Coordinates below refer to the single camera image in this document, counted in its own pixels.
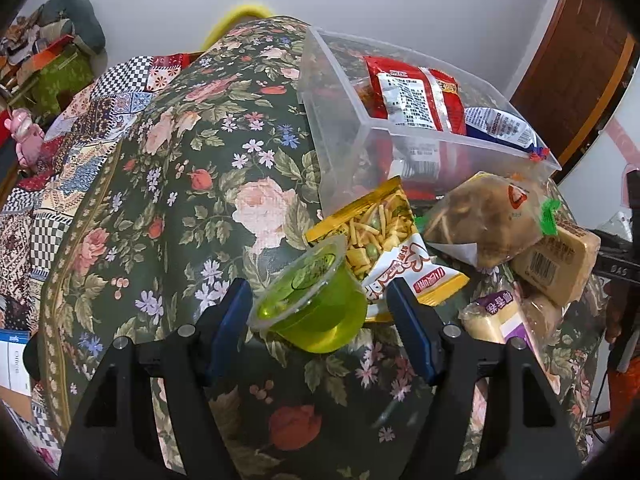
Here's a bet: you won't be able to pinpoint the floral tablecloth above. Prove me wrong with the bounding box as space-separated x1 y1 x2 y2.
37 16 608 480

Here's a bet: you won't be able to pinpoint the purple and white packet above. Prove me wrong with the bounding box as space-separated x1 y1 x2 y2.
459 289 532 347

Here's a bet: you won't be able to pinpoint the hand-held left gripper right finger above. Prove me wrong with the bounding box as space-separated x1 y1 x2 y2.
387 277 583 480

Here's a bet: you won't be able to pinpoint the green jelly cup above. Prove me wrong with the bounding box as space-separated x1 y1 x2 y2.
247 235 381 354

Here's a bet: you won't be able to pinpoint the red packets under bin wall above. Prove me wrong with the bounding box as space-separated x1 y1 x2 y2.
350 137 443 198

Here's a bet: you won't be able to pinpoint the yellow snack packet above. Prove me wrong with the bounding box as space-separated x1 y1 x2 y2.
305 176 471 323

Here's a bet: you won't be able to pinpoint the red snack packet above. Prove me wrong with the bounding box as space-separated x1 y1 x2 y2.
362 55 468 137

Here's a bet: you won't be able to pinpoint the patchwork quilt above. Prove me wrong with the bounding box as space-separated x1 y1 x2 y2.
0 52 193 331

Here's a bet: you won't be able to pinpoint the blue snack packet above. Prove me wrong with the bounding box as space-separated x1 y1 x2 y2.
462 106 551 157

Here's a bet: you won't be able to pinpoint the pink plush toy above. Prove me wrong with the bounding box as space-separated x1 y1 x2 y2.
4 108 46 167

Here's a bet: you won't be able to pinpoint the white cardboard box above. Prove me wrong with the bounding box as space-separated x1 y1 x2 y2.
0 329 37 423

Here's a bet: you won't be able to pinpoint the green floral box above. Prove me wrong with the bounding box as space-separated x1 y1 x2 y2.
25 42 97 116

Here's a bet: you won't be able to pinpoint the clear bag of brown bread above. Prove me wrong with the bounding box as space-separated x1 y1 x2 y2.
422 171 563 269

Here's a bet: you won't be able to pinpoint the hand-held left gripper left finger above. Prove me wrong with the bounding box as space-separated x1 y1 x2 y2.
57 278 253 480

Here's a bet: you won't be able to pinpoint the brown wooden door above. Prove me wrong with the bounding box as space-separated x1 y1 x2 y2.
509 0 637 167

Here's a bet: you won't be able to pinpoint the clear plastic bin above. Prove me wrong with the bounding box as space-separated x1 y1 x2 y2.
298 25 563 213

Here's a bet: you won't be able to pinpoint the yellow round object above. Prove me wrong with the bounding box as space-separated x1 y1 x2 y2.
204 4 275 52

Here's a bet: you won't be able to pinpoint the small tan cake packet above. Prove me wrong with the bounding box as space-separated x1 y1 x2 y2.
520 292 564 342

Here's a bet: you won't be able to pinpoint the grey cushion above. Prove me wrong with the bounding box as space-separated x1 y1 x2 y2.
40 0 107 54

